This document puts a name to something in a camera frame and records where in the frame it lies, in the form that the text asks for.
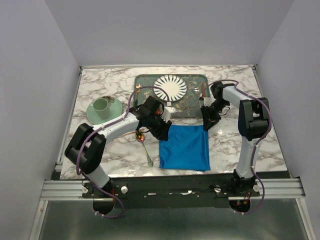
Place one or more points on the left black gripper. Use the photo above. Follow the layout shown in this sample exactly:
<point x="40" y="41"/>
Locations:
<point x="162" y="134"/>

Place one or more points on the blue cloth napkin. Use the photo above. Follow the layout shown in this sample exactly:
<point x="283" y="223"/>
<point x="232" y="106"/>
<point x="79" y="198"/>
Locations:
<point x="187" y="148"/>

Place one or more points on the white blue striped plate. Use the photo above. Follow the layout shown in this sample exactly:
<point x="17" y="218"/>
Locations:
<point x="175" y="87"/>

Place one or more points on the green floral serving tray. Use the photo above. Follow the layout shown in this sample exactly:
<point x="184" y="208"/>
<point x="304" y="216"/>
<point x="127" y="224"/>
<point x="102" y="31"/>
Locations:
<point x="188" y="106"/>

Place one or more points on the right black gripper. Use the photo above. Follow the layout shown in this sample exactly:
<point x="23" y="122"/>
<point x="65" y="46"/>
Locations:
<point x="208" y="120"/>

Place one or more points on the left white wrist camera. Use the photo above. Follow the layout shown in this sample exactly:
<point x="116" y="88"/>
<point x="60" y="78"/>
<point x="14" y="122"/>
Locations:
<point x="167" y="112"/>

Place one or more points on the iridescent gold spoon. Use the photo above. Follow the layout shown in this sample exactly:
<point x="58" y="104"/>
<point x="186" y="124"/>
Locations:
<point x="140" y="137"/>

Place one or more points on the green saucer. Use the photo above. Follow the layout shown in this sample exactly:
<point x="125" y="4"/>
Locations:
<point x="116" y="109"/>

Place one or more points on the copper fork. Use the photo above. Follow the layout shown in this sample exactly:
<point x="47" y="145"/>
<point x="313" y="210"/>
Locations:
<point x="127" y="134"/>

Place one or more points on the silver spoon on tray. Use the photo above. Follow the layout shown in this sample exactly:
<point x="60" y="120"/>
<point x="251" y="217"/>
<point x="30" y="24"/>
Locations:
<point x="196" y="90"/>

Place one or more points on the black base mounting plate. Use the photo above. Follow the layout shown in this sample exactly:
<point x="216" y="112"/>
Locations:
<point x="178" y="191"/>

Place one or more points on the green cup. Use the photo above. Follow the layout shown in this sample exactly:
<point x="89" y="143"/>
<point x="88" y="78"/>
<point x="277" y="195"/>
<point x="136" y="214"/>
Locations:
<point x="101" y="106"/>

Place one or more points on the gold fork green handle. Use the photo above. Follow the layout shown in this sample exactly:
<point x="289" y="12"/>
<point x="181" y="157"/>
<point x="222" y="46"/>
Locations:
<point x="137" y="87"/>

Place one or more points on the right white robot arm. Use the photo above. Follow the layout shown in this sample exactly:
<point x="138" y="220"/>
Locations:
<point x="254" y="124"/>

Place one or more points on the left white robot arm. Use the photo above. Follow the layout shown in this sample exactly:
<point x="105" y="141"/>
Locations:
<point x="86" y="147"/>

